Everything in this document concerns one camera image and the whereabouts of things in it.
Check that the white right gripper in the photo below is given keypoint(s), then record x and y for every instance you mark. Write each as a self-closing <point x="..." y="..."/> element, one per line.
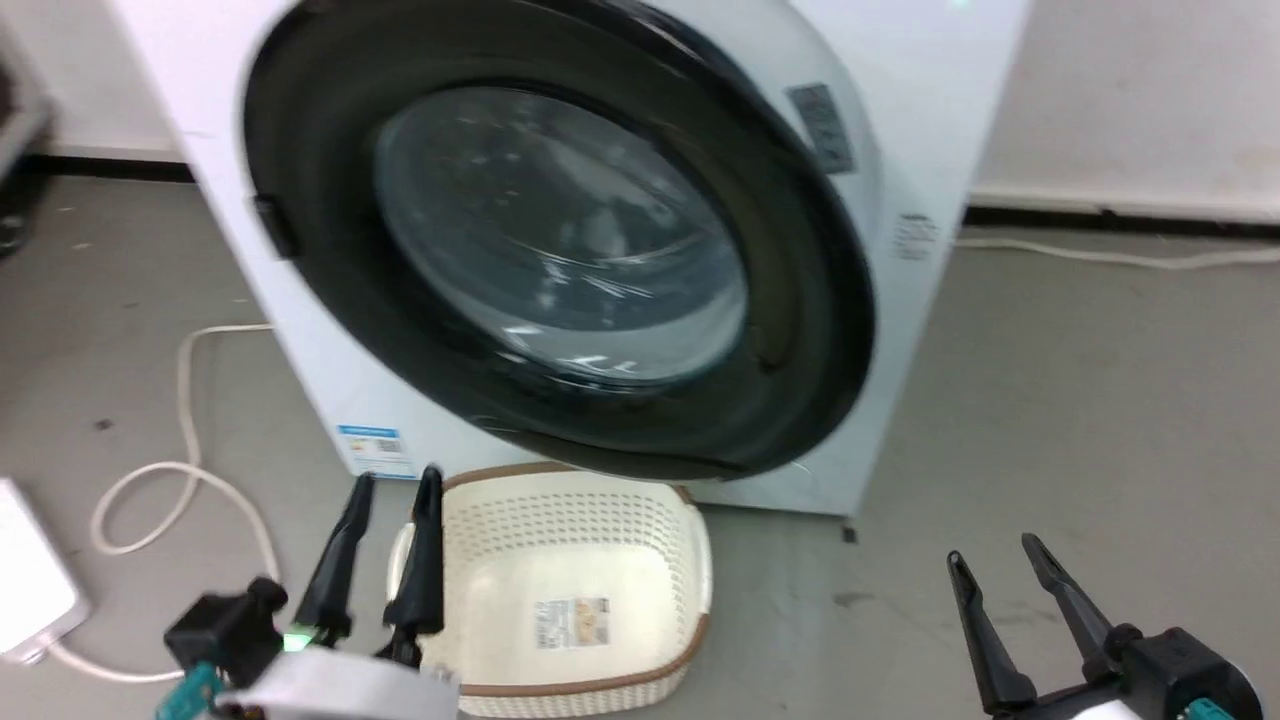
<point x="1085" y="702"/>

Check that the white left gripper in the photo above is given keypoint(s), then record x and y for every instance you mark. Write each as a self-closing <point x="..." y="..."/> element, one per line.
<point x="340" y="690"/>

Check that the round black glass washer door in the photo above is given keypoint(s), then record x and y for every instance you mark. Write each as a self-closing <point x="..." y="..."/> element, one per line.
<point x="560" y="230"/>

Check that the white front-load washing machine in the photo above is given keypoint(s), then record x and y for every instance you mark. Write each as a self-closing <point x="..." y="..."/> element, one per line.
<point x="930" y="90"/>

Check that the blue white energy label sticker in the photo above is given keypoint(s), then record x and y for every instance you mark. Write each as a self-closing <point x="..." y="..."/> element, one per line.
<point x="375" y="452"/>

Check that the cream plastic laundry basket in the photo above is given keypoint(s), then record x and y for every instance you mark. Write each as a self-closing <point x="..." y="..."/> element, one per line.
<point x="570" y="560"/>

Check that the paper label in basket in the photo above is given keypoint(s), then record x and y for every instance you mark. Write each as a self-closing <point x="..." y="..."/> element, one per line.
<point x="573" y="622"/>

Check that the white power strip box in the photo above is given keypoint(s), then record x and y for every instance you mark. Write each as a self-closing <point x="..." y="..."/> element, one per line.
<point x="30" y="580"/>

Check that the white text sticker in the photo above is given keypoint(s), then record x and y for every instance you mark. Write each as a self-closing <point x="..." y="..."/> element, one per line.
<point x="915" y="238"/>

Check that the grey rectangular sticker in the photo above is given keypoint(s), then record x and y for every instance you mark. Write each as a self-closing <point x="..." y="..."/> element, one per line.
<point x="822" y="128"/>

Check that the dark furniture piece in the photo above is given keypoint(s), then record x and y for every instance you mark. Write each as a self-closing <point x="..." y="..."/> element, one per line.
<point x="18" y="130"/>

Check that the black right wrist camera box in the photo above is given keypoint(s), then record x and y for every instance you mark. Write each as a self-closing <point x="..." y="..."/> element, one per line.
<point x="1190" y="668"/>

